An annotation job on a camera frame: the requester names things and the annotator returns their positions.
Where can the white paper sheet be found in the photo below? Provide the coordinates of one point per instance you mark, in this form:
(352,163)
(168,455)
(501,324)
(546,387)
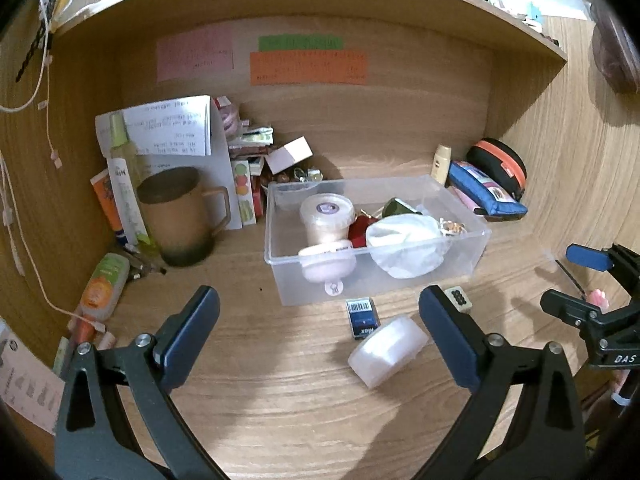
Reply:
(220,170)

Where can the printed paper sheet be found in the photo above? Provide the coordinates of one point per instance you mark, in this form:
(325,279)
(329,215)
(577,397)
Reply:
(27,380)

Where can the small white box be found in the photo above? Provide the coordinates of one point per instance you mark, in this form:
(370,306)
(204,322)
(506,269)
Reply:
(290,154)

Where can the pink sticky note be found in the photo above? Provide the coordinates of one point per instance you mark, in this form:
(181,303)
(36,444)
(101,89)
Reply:
(195,54)

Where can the orange green lotion bottle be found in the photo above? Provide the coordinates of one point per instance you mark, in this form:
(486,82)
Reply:
(102,285)

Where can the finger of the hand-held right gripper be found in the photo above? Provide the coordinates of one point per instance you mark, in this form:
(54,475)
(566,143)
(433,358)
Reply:
(590,257)
(565,305)

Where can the gold trinket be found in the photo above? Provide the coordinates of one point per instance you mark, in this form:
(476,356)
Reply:
(452,227)

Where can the fruit printed box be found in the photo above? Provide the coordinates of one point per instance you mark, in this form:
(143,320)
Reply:
(243,192)

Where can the white mahjong tile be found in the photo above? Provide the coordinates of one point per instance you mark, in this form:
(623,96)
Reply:
(459,297)

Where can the green white tube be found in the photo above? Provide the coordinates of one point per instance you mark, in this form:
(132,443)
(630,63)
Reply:
(120,132)

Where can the white round plastic container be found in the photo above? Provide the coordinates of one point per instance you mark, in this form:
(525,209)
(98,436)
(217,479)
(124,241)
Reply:
(387,355)

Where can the orange sticky note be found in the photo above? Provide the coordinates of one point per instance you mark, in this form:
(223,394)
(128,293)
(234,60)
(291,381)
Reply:
(307,67)

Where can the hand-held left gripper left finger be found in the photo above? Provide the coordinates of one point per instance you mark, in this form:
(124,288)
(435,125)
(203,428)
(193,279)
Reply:
(192,332)

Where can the green sticky note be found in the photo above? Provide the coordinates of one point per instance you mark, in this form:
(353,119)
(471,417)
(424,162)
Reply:
(300,42)

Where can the pile of snack packets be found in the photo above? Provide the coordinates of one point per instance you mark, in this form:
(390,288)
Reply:
(245,135)

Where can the orange black round case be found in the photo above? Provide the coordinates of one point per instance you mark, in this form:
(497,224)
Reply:
(505,160)

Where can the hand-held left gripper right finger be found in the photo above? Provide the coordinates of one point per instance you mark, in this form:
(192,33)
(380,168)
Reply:
(447,332)

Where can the wooden desktop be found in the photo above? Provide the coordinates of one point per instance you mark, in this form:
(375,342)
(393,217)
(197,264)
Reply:
(275,400)

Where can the orange tube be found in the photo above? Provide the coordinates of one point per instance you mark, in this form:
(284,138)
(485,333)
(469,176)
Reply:
(106,200)

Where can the metal nail clipper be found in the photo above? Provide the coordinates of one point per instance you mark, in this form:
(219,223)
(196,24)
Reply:
(142,262)

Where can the brown ceramic mug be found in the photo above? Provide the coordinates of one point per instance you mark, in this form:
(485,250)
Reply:
(175,220)

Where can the clear plastic storage box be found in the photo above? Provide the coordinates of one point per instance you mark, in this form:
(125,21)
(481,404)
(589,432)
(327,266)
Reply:
(285,272)

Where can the dark brown object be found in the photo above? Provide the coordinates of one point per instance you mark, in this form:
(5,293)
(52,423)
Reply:
(617,50)

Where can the white pink stick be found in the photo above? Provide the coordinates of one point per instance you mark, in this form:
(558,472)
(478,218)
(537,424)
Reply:
(106,341)

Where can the small cream bottle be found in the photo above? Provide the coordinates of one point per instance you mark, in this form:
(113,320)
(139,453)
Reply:
(441,165)

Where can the blue pencil case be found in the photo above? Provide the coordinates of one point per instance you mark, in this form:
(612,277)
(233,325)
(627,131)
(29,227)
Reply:
(487,190)

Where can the small pink object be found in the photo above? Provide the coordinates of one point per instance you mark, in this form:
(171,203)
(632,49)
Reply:
(598,297)

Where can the white cloth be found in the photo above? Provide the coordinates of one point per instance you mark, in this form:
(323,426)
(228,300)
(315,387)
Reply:
(405,247)

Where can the green white pen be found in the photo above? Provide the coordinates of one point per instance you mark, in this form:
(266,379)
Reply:
(61,355)

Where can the blue card box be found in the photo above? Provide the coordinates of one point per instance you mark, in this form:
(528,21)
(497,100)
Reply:
(362,319)

